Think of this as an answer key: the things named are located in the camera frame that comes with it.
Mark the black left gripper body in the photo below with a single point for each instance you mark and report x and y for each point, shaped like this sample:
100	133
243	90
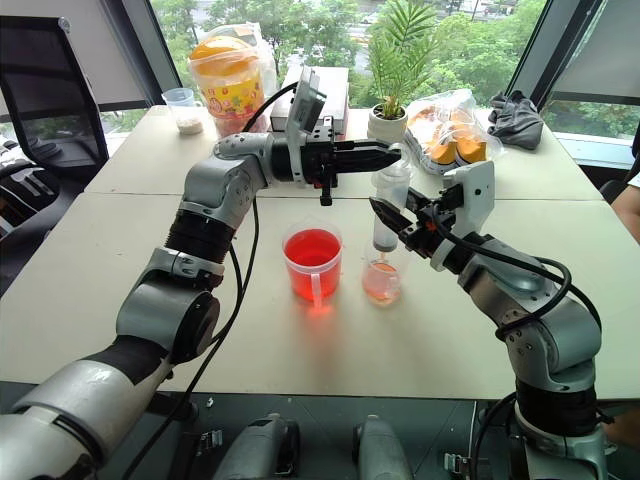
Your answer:
320	157

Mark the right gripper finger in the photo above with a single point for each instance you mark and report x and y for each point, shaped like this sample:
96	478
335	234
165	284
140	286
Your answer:
392	215
419	199

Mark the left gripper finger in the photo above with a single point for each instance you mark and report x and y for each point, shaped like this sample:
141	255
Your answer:
365	148
365	164

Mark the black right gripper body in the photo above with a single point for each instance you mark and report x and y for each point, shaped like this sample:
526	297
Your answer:
427	230

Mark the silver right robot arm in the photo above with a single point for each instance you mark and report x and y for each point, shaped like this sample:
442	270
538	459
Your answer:
545	320

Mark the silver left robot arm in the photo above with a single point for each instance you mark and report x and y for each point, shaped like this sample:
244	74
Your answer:
150	305

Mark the small clear glass cup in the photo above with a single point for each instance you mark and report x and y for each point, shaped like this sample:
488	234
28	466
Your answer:
382	282

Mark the measuring cup with red liquid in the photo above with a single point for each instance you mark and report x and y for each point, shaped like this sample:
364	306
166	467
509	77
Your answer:
312	270

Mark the small measuring cup white grains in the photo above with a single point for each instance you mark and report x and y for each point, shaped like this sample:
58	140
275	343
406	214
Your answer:
184	112

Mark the plastic bag of orange items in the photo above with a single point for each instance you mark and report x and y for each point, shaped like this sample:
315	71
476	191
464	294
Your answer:
450	135

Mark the green plant in white pot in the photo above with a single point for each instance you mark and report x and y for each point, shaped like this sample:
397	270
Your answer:
395	65

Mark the orange bucket in plastic bag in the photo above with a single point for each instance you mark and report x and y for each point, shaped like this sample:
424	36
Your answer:
232	80

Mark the grey crumpled cloth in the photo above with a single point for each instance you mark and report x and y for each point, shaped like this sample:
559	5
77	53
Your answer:
517	122

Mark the dark grey rounded housing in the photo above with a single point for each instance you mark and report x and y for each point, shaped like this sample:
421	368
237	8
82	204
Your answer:
380	450
260	450

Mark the black office chair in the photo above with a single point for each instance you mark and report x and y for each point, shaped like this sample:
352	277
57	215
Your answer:
25	185

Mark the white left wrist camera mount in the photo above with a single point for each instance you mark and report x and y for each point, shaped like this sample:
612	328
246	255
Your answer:
302	107

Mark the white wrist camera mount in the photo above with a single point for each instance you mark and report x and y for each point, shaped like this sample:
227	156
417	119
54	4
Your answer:
302	107
475	192

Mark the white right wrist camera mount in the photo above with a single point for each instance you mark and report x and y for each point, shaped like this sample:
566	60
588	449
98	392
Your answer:
475	192

